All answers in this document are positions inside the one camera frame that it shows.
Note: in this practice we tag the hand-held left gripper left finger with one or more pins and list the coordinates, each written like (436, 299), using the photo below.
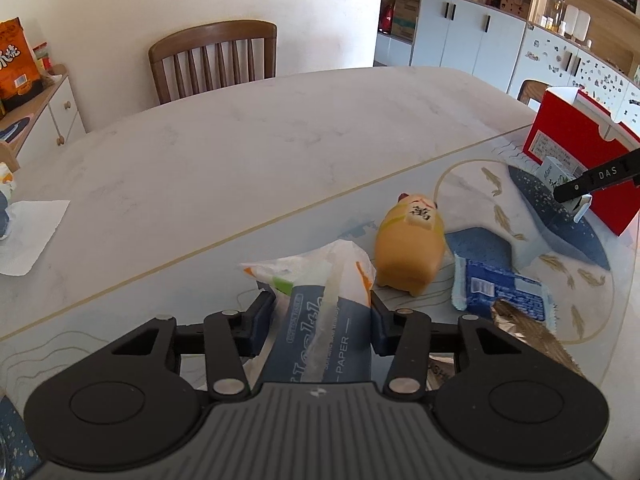
(261, 322)

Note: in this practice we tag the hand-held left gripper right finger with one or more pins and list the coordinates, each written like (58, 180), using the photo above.
(381, 327)

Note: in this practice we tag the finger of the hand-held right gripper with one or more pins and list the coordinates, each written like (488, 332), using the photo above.
(600, 177)

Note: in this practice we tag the small light blue carton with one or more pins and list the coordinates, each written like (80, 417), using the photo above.
(557, 175)

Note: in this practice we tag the tissue pack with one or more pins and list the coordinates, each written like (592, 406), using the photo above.
(310, 320)

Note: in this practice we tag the red cardboard box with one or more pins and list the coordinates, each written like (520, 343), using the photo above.
(565, 130)

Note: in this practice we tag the yellow pig toy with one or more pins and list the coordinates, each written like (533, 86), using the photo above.
(405, 255)

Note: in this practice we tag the blue snack packet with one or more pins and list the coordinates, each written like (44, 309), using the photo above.
(500, 290)

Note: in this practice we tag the white marble desktop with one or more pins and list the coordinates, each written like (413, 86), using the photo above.
(225, 160)

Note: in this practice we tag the brown wooden slatted chair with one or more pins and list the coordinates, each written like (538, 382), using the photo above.
(210, 35)
(531, 91)

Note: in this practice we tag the white stickered cabinet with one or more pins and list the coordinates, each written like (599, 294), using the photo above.
(550, 65)

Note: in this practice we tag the blue cloth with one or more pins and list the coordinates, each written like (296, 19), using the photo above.
(477, 247)

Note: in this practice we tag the wooden shelf unit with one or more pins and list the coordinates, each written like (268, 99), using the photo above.
(615, 35)

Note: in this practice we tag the white canister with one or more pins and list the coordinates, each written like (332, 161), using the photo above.
(577, 21)

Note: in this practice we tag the dark foil snack packet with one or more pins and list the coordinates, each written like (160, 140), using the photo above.
(540, 340)

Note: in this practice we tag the tall glass jar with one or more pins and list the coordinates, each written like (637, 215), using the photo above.
(553, 10)

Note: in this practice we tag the low white cabinet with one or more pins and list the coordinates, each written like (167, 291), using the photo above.
(392, 50)

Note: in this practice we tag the white paper towel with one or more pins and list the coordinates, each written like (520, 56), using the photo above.
(30, 240)

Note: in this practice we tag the brown cardboard box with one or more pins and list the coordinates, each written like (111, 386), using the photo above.
(405, 19)

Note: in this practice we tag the red fire extinguisher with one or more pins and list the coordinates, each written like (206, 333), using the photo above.
(387, 17)

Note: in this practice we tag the white side cabinet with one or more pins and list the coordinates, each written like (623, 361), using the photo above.
(55, 115)

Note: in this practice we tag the dark round mat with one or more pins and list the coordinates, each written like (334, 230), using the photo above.
(14, 129)

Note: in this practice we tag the orange snack bag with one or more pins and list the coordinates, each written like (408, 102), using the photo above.
(17, 65)

